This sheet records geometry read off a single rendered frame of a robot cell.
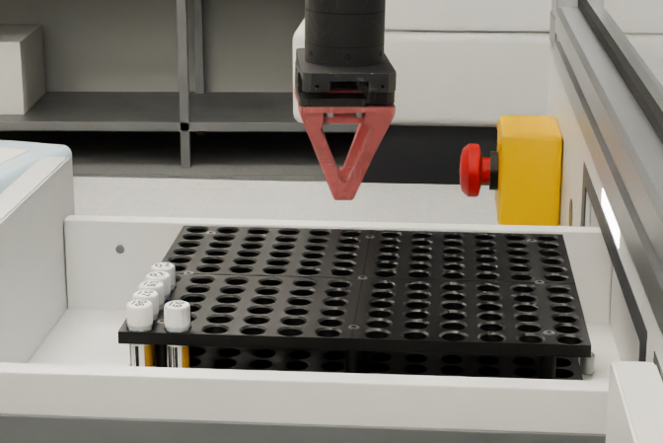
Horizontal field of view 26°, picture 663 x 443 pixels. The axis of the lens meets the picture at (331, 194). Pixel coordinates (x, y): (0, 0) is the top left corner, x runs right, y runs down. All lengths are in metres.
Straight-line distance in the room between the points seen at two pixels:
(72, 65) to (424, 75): 3.67
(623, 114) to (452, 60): 0.81
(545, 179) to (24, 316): 0.41
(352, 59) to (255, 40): 4.05
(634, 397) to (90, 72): 4.65
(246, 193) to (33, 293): 0.63
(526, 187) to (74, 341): 0.36
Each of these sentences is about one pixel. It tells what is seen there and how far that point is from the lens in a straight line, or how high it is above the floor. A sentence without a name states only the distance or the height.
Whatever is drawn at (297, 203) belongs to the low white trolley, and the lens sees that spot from 1.41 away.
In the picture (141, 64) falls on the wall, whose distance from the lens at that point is 5.11.
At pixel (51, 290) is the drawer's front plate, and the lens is 0.88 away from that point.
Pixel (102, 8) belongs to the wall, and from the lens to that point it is 5.10.
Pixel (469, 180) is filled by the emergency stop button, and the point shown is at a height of 0.87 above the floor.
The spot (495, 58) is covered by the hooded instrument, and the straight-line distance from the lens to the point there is 1.54.
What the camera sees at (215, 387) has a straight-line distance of 0.65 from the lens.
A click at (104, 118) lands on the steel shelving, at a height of 0.15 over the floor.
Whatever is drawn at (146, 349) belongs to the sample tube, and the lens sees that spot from 0.69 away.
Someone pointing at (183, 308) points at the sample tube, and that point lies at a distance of 0.68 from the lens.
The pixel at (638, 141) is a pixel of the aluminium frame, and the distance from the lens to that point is 0.68.
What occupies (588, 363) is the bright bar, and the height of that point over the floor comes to 0.84.
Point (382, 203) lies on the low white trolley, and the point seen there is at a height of 0.76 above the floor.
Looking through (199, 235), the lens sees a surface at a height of 0.90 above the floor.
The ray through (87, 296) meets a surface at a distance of 0.91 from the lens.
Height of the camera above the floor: 1.14
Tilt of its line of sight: 15 degrees down
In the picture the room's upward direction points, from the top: straight up
